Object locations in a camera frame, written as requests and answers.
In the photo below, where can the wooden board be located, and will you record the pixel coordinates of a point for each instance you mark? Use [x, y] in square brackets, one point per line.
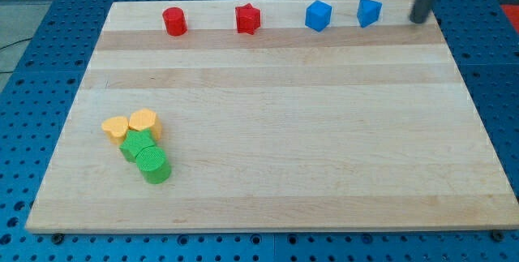
[289, 129]

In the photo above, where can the yellow pentagon block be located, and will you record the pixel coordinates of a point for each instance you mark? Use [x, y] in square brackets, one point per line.
[146, 119]

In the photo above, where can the red star block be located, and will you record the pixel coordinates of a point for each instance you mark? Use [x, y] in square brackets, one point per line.
[248, 19]

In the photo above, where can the yellow heart block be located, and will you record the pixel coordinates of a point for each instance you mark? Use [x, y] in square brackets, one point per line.
[116, 129]

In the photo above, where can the blue cube block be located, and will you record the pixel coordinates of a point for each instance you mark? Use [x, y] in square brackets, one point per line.
[318, 15]

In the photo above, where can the red cylinder block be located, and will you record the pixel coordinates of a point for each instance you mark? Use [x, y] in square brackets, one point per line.
[175, 21]

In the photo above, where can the blue triangle block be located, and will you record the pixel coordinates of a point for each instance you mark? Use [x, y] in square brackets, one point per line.
[368, 12]

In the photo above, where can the green star block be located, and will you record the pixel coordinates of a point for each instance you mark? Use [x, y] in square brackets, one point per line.
[135, 143]

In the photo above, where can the green cylinder block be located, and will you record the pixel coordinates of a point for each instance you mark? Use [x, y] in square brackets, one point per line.
[153, 164]

